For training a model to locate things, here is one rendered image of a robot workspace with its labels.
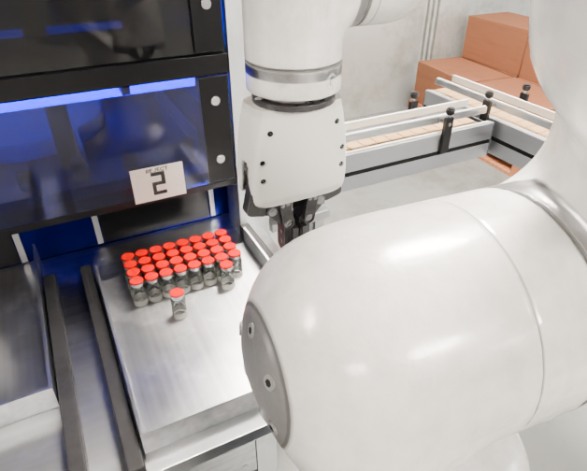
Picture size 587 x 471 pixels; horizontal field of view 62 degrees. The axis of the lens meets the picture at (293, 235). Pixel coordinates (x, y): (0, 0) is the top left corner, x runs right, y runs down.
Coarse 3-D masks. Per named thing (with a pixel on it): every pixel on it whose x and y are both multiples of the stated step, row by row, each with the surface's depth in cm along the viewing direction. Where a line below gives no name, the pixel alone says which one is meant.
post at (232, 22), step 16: (224, 0) 71; (240, 0) 72; (224, 16) 72; (240, 16) 73; (224, 32) 74; (240, 32) 74; (224, 48) 76; (240, 48) 75; (240, 64) 77; (240, 80) 78; (240, 96) 79; (240, 192) 89; (240, 208) 90; (240, 224) 92; (256, 224) 94; (256, 448) 132; (272, 448) 136; (272, 464) 140
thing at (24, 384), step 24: (24, 264) 85; (0, 288) 80; (24, 288) 80; (0, 312) 75; (24, 312) 75; (0, 336) 71; (24, 336) 71; (48, 336) 68; (0, 360) 67; (24, 360) 67; (48, 360) 63; (0, 384) 64; (24, 384) 64; (48, 384) 60; (0, 408) 57; (24, 408) 59; (48, 408) 61
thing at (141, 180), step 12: (144, 168) 78; (156, 168) 79; (168, 168) 80; (180, 168) 81; (132, 180) 78; (144, 180) 79; (156, 180) 80; (168, 180) 81; (180, 180) 82; (144, 192) 80; (168, 192) 82; (180, 192) 83
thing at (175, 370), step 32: (256, 256) 86; (128, 288) 80; (128, 320) 74; (160, 320) 74; (192, 320) 74; (224, 320) 74; (128, 352) 68; (160, 352) 68; (192, 352) 68; (224, 352) 68; (128, 384) 60; (160, 384) 64; (192, 384) 64; (224, 384) 64; (160, 416) 60; (192, 416) 56; (224, 416) 59; (160, 448) 57
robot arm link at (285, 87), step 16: (336, 64) 41; (256, 80) 41; (272, 80) 40; (288, 80) 39; (304, 80) 39; (320, 80) 40; (336, 80) 41; (272, 96) 40; (288, 96) 40; (304, 96) 40; (320, 96) 41
